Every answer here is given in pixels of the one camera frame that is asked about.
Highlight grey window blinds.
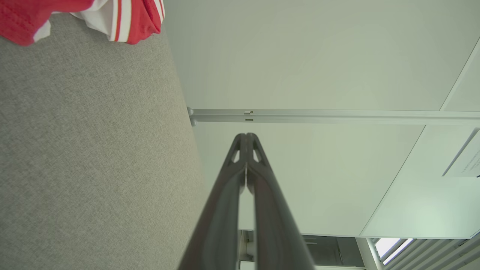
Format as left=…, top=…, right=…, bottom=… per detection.
left=382, top=232, right=480, bottom=270

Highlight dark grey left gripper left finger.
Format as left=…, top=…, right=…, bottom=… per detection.
left=178, top=133, right=248, bottom=270

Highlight red white jersey shirt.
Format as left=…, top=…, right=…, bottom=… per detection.
left=0, top=0, right=165, bottom=47

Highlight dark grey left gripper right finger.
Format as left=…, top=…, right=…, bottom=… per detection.
left=247, top=132, right=315, bottom=270

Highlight dark grey cabinet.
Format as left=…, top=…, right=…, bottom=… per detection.
left=300, top=235, right=365, bottom=268

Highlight grey double partition post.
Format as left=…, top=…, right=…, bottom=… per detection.
left=187, top=107, right=480, bottom=127

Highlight white paper wall sign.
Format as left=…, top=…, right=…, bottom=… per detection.
left=442, top=129, right=480, bottom=179

